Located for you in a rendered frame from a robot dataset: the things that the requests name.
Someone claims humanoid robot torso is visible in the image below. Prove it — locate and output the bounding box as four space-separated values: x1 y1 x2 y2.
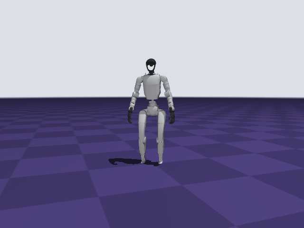
142 73 161 116

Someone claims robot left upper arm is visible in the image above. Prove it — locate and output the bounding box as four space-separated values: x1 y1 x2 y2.
160 76 170 97

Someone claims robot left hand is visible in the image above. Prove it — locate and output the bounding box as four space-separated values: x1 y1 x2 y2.
169 107 175 124

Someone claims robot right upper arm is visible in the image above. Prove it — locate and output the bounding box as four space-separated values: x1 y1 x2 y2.
133 76 143 98

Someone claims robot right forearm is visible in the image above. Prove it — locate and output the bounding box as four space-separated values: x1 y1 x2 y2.
129 92 137 110

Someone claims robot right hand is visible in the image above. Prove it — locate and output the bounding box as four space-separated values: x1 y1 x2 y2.
128 107 133 124

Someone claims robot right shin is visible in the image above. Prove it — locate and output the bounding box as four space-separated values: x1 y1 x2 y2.
139 140 146 161

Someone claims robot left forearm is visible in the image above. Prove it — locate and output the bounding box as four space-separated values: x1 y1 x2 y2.
167 91 174 111

